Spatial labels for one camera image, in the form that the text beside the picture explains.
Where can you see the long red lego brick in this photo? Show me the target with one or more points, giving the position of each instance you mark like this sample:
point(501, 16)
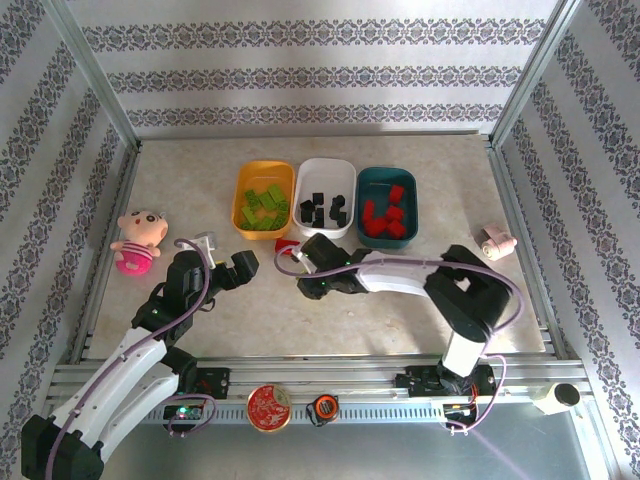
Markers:
point(378, 226)
point(285, 245)
point(370, 209)

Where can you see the black square lego brick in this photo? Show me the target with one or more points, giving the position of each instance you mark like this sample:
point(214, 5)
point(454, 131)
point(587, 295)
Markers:
point(337, 214)
point(319, 216)
point(338, 201)
point(316, 196)
point(304, 216)
point(306, 205)

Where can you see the long green lego brick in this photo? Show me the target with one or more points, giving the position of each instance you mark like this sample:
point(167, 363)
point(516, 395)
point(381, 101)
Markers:
point(281, 219)
point(276, 193)
point(251, 199)
point(266, 201)
point(248, 215)
point(265, 223)

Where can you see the small green lego brick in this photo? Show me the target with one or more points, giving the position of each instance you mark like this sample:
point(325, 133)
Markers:
point(248, 226)
point(283, 206)

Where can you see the small red lego brick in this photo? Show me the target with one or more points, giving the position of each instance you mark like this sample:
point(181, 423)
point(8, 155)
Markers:
point(368, 228)
point(395, 213)
point(396, 229)
point(396, 192)

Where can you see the white plastic container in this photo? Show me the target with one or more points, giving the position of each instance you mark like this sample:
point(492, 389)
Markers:
point(325, 172)

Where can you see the orange plastic container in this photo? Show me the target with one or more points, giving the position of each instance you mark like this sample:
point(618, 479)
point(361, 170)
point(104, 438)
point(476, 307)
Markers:
point(262, 172)

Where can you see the teal plastic container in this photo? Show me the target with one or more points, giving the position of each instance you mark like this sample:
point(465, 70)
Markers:
point(385, 177)

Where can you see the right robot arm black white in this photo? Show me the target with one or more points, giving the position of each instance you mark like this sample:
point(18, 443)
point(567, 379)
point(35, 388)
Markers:
point(470, 300)

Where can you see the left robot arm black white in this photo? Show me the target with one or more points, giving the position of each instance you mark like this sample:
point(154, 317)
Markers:
point(115, 380)

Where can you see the plush doll pink striped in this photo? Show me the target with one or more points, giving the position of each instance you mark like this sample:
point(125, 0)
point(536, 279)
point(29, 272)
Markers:
point(142, 227)

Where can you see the small circuit board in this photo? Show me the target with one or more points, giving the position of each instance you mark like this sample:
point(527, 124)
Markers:
point(457, 409)
point(182, 412)

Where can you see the round red gold tin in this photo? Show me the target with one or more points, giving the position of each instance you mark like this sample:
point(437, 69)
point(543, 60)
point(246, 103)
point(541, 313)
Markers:
point(268, 407)

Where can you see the orange black tape measure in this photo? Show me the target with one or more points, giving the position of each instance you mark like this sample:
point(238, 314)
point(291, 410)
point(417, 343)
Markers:
point(324, 407)

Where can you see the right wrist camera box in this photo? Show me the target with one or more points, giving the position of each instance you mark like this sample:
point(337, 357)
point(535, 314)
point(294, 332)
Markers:
point(301, 255)

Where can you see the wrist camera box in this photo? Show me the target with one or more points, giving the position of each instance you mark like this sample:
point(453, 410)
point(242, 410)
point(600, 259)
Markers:
point(301, 255)
point(207, 242)

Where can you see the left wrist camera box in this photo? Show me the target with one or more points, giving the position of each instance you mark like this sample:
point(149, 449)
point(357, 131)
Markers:
point(207, 242)

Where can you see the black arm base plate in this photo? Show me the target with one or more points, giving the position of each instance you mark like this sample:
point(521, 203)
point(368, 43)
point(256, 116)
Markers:
point(217, 382)
point(420, 385)

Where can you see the narrow aluminium table rail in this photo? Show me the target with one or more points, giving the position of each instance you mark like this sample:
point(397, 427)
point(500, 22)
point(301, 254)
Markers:
point(124, 195)
point(507, 200)

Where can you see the wide aluminium frame rail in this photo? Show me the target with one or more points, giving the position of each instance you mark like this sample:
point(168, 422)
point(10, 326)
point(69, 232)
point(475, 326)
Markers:
point(310, 375)

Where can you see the aluminium frame post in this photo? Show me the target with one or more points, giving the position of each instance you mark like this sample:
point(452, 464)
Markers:
point(535, 80)
point(95, 80)

